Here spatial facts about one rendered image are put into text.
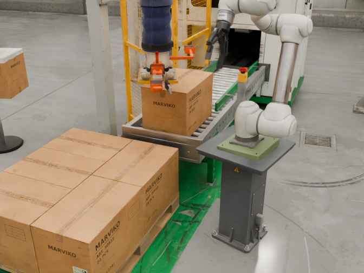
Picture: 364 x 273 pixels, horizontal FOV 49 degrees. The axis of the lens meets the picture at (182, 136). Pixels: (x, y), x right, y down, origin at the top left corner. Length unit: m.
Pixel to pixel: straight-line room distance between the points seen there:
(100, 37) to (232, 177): 2.06
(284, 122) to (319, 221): 1.16
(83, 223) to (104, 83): 2.13
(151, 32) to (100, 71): 1.44
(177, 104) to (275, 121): 0.93
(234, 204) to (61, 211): 1.16
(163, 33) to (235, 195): 1.22
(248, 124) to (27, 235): 1.48
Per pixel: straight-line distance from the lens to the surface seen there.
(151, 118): 3.29
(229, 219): 2.96
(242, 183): 2.74
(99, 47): 4.14
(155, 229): 3.13
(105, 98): 4.27
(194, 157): 3.19
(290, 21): 2.58
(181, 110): 3.15
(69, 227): 2.39
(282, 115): 2.51
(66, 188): 2.73
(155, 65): 2.79
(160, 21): 2.85
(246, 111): 2.57
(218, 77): 4.81
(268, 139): 2.75
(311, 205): 3.58
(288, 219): 3.37
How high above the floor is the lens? 1.97
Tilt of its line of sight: 26 degrees down
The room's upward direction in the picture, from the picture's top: straight up
